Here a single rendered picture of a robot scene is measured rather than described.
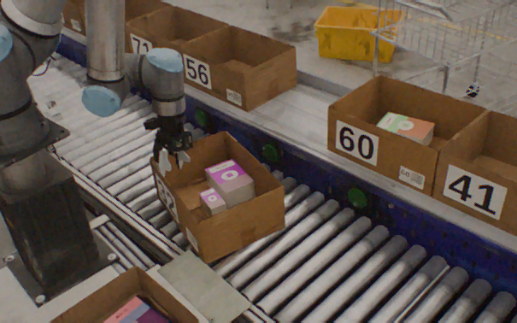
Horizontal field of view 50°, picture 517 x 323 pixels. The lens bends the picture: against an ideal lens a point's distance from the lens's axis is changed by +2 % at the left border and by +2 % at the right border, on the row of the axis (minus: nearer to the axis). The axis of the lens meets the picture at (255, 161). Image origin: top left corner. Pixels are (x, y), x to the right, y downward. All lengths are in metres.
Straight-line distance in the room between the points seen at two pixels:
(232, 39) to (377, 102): 0.77
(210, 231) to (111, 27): 0.64
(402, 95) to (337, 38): 2.55
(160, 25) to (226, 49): 0.40
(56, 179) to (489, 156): 1.31
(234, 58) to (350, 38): 2.06
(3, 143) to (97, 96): 0.26
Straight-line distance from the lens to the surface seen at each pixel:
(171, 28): 2.76
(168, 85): 1.47
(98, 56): 1.33
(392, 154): 1.70
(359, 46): 4.47
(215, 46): 2.43
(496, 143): 1.87
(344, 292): 1.58
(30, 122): 1.48
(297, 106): 2.12
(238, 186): 1.81
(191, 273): 1.65
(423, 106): 1.94
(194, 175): 1.96
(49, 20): 1.52
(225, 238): 1.64
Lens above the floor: 1.94
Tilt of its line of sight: 36 degrees down
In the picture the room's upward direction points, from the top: 5 degrees counter-clockwise
